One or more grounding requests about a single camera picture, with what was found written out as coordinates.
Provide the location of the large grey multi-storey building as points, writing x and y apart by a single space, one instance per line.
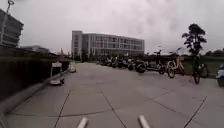
106 44

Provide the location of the grey concrete slab pavement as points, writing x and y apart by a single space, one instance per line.
113 90

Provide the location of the row of parked two-wheelers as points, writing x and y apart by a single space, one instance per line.
156 65

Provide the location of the robot's own part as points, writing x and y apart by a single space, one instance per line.
82 122
144 122

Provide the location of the tall dark tree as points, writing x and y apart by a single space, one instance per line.
194 39

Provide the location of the dark green hedge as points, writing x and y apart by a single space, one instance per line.
23 71

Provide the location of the grey concrete kerb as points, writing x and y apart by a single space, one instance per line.
23 95

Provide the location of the dark grey building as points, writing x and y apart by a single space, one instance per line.
11 31

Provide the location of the street lamp pole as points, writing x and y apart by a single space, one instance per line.
4 21

